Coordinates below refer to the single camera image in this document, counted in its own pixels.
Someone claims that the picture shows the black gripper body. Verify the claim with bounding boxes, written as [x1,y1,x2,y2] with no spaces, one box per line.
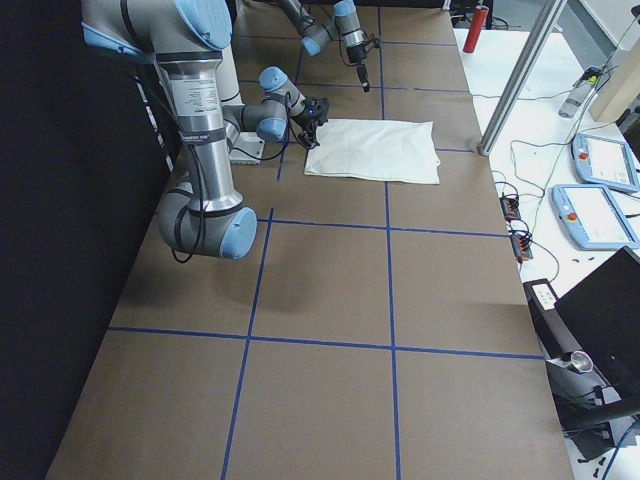
[346,43,370,92]
[297,97,330,149]

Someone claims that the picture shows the cream cat print t-shirt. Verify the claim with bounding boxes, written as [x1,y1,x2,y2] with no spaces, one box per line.
[304,119,440,185]

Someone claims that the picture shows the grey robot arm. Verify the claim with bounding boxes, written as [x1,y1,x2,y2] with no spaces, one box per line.
[81,1,329,263]
[276,0,380,92]

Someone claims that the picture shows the red cylindrical bottle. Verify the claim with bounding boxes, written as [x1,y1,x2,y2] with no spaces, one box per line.
[462,5,490,54]

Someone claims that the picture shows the black orange usb hub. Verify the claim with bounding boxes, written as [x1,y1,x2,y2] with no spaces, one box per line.
[499,196,521,222]

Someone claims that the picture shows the brown paper table cover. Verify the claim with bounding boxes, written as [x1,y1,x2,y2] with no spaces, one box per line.
[48,4,572,479]

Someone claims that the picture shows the wooden board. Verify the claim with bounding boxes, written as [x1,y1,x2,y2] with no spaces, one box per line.
[590,41,640,123]

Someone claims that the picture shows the far teach pendant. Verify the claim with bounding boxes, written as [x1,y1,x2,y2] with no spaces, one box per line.
[571,133,639,194]

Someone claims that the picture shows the teach pendant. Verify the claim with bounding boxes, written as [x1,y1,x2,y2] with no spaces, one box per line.
[571,133,639,194]
[551,184,639,251]

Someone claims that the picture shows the near teach pendant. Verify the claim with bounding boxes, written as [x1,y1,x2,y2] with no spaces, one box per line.
[551,184,639,251]

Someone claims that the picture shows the black box with white label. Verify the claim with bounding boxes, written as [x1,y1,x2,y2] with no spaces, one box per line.
[523,279,581,358]

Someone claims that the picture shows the black laptop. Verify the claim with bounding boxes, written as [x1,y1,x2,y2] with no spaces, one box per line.
[555,247,639,398]

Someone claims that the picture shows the steel cup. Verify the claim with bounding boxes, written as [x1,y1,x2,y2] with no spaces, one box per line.
[568,351,594,374]

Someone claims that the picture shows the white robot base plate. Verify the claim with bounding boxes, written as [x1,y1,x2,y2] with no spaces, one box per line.
[227,132,265,165]

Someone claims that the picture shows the aluminium frame post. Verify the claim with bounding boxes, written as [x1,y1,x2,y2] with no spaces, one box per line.
[477,0,568,156]

